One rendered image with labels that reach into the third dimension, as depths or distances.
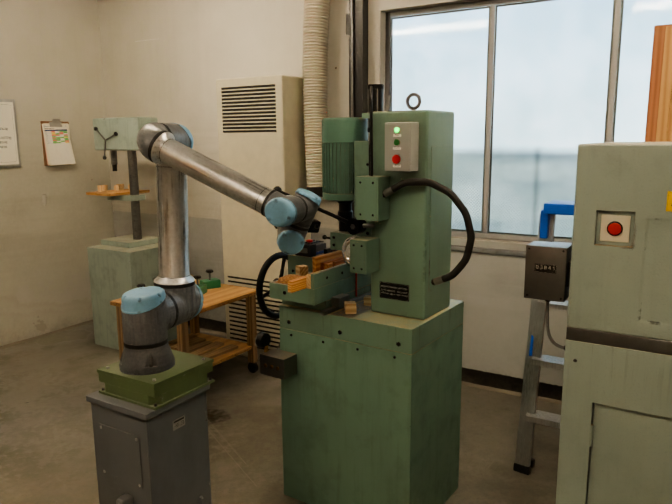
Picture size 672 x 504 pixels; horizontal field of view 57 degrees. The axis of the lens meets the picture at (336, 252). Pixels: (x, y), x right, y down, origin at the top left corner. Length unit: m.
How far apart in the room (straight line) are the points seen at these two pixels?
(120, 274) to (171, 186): 2.16
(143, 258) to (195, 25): 1.65
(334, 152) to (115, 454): 1.32
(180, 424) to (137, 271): 2.16
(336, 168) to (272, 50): 2.00
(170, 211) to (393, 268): 0.82
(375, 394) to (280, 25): 2.65
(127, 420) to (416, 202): 1.22
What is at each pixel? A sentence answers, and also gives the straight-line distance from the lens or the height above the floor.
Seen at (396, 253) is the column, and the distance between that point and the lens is 2.19.
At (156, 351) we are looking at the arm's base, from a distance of 2.25.
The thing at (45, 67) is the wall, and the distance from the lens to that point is 5.07.
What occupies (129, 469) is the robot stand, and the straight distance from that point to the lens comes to 2.36.
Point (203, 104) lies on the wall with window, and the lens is 4.58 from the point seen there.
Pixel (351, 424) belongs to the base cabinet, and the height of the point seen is 0.40.
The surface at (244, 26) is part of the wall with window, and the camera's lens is 4.37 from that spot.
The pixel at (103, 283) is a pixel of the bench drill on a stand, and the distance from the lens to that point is 4.55.
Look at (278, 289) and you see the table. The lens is 2.32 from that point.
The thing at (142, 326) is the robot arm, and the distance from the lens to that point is 2.22.
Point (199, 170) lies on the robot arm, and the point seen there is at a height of 1.33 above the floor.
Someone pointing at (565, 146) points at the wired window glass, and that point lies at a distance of 3.48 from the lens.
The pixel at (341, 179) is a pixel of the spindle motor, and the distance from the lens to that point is 2.32.
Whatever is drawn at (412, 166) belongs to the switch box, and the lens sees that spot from 2.08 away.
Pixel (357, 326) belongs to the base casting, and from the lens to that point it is 2.21.
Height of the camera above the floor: 1.43
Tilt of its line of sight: 10 degrees down
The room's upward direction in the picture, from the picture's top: straight up
